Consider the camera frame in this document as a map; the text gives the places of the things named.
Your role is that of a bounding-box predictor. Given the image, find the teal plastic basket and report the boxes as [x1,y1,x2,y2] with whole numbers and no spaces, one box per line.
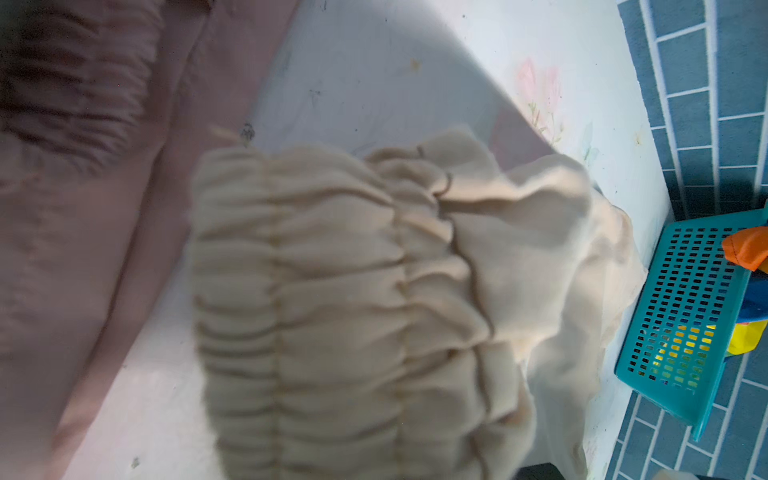
[614,208,767,439]

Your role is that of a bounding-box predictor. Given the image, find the multicolour cloth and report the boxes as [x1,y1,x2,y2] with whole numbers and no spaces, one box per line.
[653,225,768,376]

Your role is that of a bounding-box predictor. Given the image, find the pink shorts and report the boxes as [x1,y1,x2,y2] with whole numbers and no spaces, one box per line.
[1,1,297,479]

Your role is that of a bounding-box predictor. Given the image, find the beige shorts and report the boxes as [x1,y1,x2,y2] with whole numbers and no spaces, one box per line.
[187,128,647,479]

